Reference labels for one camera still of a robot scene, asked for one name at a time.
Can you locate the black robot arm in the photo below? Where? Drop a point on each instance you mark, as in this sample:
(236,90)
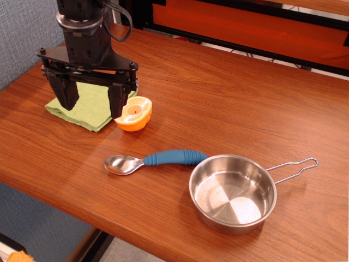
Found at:
(86,10)

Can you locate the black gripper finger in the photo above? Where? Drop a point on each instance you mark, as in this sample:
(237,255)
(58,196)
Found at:
(118,96)
(65,90)

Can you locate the orange object at corner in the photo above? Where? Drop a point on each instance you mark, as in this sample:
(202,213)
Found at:
(19,257)

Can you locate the stainless steel pan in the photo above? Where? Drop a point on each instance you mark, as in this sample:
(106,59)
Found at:
(232,194)

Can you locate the blue handled metal spoon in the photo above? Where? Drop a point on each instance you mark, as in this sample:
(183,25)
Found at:
(125,165)

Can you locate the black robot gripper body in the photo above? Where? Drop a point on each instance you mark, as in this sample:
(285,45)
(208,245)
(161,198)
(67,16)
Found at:
(87,57)

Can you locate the orange toy pepper half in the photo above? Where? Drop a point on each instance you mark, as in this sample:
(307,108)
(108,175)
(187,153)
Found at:
(135,114)

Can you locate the green folded cloth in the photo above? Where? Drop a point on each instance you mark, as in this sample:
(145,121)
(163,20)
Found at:
(91,111)

